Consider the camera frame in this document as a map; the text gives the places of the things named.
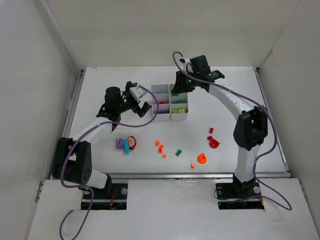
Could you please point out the aluminium rail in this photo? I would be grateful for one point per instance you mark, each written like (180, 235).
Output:
(192, 175)

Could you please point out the teal lego brick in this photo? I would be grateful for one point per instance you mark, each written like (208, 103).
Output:
(126, 146)

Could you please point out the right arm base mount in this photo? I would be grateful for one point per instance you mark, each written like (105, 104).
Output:
(229, 197)

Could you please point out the green number lego brick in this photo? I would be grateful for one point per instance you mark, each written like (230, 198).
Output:
(179, 102)

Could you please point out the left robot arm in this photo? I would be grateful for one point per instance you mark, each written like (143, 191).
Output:
(72, 162)

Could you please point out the red flower lego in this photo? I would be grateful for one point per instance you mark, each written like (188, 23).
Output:
(132, 142)

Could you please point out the light green lego brick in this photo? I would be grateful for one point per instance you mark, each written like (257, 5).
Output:
(175, 111)
(182, 111)

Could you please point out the left white divided container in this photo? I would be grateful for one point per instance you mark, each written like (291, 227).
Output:
(161, 93)

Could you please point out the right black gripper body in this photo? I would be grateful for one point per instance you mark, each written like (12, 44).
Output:
(181, 85)

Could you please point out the purple lego stack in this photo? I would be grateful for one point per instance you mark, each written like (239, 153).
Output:
(161, 112)

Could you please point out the red round lego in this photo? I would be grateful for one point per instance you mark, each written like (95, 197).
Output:
(213, 143)

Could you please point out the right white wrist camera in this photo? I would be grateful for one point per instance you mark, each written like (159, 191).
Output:
(186, 64)

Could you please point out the right white divided container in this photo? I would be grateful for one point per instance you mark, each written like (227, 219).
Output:
(185, 105)

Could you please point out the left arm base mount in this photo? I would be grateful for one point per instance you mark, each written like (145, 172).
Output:
(115, 199)

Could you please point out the white divided container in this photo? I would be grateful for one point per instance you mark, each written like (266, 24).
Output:
(161, 93)
(185, 105)

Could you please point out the purple arch lego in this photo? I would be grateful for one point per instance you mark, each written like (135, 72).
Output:
(119, 144)

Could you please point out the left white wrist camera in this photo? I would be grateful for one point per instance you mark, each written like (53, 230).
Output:
(137, 93)

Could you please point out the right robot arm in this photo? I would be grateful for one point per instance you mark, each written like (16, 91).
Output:
(251, 121)

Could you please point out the small green lego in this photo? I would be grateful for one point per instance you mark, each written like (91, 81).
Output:
(178, 153)

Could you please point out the orange round lego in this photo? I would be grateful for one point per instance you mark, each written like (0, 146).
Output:
(201, 159)

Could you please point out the small orange lego pair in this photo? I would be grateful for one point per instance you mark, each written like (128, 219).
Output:
(159, 144)

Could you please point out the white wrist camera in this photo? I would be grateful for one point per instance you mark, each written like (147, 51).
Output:
(186, 64)
(137, 93)

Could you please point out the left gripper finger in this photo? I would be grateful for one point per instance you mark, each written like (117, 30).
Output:
(141, 111)
(129, 85)

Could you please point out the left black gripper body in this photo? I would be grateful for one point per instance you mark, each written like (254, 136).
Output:
(135, 106)

